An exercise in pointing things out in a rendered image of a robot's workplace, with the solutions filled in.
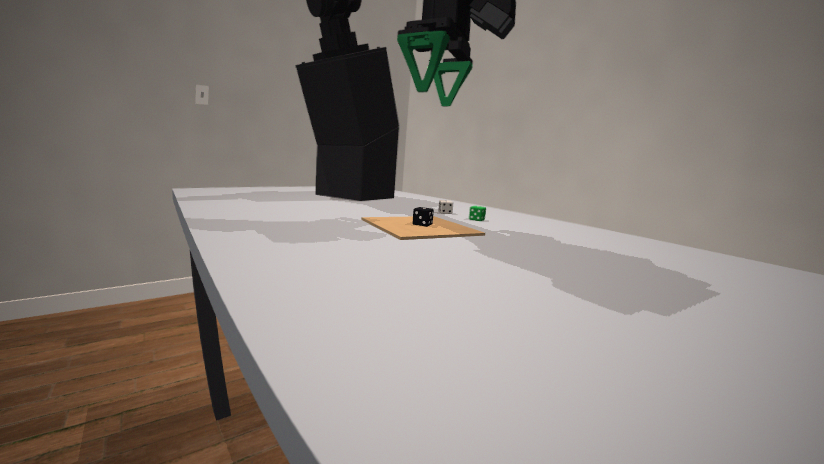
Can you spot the green die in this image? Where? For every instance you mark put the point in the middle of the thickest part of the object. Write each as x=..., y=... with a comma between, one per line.
x=477, y=213

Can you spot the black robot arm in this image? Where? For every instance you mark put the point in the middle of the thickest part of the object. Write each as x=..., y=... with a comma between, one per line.
x=497, y=16

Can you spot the white die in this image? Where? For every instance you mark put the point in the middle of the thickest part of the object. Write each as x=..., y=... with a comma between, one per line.
x=445, y=207

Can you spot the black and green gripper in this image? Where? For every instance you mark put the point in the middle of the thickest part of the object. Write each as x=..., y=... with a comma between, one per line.
x=433, y=34

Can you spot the black die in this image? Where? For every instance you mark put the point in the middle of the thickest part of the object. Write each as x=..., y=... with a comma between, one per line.
x=423, y=216

